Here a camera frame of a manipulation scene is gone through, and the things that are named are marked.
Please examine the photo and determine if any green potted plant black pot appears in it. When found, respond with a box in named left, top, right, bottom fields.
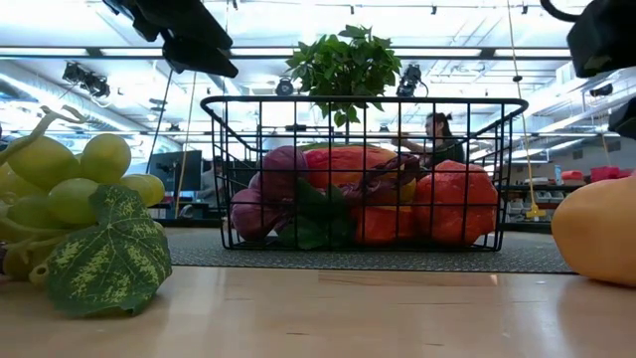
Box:
left=284, top=23, right=402, bottom=145

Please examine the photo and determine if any black storage shelf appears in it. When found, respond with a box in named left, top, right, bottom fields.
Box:
left=499, top=179, right=636, bottom=233

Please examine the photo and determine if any black track light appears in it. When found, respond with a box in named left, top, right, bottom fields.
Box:
left=61, top=61, right=112, bottom=99

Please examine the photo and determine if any red and yellow mango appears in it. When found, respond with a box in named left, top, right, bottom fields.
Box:
left=302, top=144, right=401, bottom=191

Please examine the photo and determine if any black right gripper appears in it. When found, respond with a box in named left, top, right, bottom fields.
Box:
left=568, top=0, right=636, bottom=140

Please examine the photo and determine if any green grape bunch with leaf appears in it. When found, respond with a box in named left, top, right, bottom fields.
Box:
left=0, top=104, right=173, bottom=318

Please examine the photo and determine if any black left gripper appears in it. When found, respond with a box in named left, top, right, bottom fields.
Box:
left=101, top=0, right=239, bottom=80

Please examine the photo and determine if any orange carrot with green leaves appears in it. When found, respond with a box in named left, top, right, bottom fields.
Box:
left=276, top=177, right=419, bottom=251

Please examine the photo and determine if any black computer monitor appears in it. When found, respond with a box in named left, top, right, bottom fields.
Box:
left=147, top=149, right=204, bottom=193

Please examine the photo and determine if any black wire basket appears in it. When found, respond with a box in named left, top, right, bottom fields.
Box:
left=200, top=94, right=530, bottom=253

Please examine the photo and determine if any grey woven placemat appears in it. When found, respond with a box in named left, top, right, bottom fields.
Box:
left=165, top=227, right=576, bottom=275

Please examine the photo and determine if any black overhead bar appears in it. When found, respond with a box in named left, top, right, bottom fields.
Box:
left=0, top=45, right=573, bottom=62

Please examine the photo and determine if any black mounted camera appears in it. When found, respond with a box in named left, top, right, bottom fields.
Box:
left=396, top=63, right=429, bottom=99
left=274, top=76, right=296, bottom=98

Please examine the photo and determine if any yellow orange oval fruit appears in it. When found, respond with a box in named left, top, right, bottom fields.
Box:
left=550, top=175, right=636, bottom=288

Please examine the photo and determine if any person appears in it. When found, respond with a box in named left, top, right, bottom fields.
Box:
left=197, top=155, right=226, bottom=201
left=391, top=110, right=467, bottom=170

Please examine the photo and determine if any red bell pepper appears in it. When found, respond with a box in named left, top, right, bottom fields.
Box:
left=413, top=158, right=500, bottom=246

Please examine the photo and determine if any hanging yellow cord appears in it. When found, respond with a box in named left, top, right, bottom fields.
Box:
left=505, top=0, right=548, bottom=220

